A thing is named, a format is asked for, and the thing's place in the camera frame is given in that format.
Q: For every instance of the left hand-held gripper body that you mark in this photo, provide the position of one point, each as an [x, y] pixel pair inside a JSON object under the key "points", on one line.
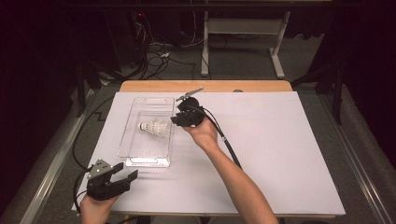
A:
{"points": [[104, 188]]}

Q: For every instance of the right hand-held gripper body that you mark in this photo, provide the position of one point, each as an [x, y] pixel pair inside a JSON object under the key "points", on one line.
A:
{"points": [[193, 113]]}

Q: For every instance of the clear plastic container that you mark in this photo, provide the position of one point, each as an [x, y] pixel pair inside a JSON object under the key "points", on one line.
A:
{"points": [[146, 149]]}

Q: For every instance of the person's right hand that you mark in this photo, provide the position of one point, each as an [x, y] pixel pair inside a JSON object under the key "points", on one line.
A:
{"points": [[204, 135]]}

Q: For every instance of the person's left hand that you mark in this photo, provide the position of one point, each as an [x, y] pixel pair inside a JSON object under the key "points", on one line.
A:
{"points": [[95, 211]]}

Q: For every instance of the wooden table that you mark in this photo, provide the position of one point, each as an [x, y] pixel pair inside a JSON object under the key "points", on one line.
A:
{"points": [[218, 86]]}

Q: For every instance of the dark round table grommet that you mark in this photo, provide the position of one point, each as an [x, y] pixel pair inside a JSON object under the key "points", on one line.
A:
{"points": [[238, 90]]}

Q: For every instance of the black metal stand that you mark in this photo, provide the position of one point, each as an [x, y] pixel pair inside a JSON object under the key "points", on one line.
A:
{"points": [[81, 93], [337, 99]]}

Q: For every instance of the black equipment with red light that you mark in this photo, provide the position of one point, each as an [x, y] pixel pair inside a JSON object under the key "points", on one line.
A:
{"points": [[127, 40]]}

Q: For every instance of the white board sheet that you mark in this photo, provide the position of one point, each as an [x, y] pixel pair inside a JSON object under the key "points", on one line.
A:
{"points": [[280, 161]]}

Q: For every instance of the aluminium floor rail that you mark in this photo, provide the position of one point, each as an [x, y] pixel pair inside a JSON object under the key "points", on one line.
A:
{"points": [[362, 180], [57, 161]]}

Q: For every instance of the white metal desk frame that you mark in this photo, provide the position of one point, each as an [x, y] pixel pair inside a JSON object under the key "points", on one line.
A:
{"points": [[246, 26]]}

